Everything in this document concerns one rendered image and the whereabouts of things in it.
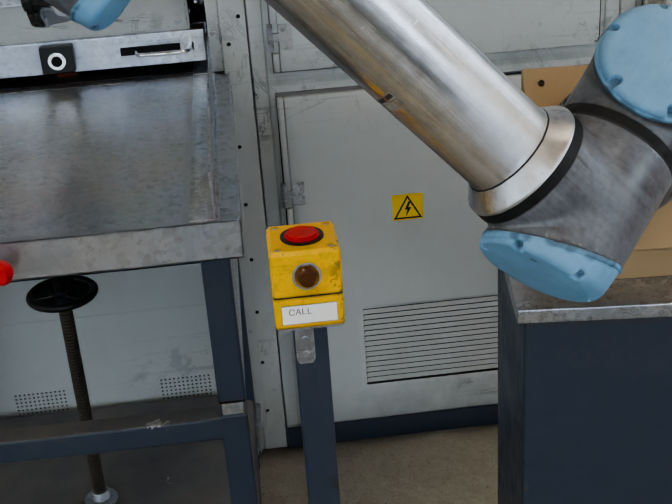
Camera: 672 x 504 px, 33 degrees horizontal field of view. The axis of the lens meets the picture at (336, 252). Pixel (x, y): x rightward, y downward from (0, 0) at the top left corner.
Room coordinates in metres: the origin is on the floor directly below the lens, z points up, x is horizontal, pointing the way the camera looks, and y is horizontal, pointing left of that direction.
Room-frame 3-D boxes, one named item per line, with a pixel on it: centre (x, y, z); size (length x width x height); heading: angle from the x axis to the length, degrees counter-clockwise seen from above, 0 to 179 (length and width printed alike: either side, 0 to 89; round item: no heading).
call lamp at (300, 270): (1.11, 0.03, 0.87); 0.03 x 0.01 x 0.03; 94
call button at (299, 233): (1.15, 0.04, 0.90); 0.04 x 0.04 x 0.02
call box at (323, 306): (1.15, 0.04, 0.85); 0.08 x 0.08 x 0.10; 4
